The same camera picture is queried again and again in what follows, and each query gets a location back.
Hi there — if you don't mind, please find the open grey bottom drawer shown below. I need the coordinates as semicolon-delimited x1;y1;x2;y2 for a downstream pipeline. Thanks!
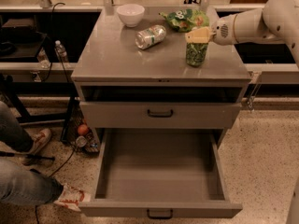
80;129;242;219

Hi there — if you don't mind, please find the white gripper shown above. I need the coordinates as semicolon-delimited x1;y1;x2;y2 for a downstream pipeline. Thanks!
185;14;237;46

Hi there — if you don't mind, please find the silver soda can lying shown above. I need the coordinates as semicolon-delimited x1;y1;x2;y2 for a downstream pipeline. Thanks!
135;25;166;49

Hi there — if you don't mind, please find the black wire basket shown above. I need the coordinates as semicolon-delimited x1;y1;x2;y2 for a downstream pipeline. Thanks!
61;99;99;154

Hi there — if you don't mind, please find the orange fruit in basket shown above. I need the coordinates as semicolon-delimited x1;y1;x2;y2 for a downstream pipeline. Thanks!
77;124;89;136

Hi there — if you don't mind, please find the green chip bag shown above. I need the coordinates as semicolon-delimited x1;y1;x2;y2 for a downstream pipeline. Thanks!
159;8;209;33

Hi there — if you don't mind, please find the closed grey middle drawer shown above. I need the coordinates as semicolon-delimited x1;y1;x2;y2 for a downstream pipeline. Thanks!
79;102;241;129

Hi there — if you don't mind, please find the white orange sneaker front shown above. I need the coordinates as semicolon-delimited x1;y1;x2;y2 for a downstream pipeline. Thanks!
54;184;91;212

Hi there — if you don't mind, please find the green soda can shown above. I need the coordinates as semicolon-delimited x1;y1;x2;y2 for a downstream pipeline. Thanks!
186;43;208;67

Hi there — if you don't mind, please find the white orange sneaker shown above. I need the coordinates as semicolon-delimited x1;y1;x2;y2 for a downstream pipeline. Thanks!
54;184;91;212
20;128;51;166

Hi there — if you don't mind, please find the black side table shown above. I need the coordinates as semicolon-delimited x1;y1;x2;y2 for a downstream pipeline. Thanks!
0;16;78;126

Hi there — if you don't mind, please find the white bowl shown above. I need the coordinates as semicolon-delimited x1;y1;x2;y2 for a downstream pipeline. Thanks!
117;4;145;27

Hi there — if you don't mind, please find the black cable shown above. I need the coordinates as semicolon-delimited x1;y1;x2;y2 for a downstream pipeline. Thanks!
34;2;78;224

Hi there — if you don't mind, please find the clear water bottle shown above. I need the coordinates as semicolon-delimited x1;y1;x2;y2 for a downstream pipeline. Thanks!
55;40;69;63

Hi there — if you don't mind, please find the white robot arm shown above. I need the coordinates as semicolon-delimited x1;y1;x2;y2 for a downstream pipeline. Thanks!
204;0;299;224

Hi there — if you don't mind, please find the grey drawer cabinet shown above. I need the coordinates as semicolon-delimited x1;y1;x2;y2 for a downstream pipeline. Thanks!
72;8;249;142

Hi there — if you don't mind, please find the person leg in jeans upper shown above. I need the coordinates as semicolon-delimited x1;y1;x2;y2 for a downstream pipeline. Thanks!
0;102;33;152

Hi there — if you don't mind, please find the person leg in jeans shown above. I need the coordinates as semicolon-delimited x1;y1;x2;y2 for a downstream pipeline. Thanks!
0;159;64;205
0;102;33;152

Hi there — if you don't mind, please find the white orange sneaker back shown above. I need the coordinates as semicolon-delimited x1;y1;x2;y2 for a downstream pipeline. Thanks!
20;128;51;166

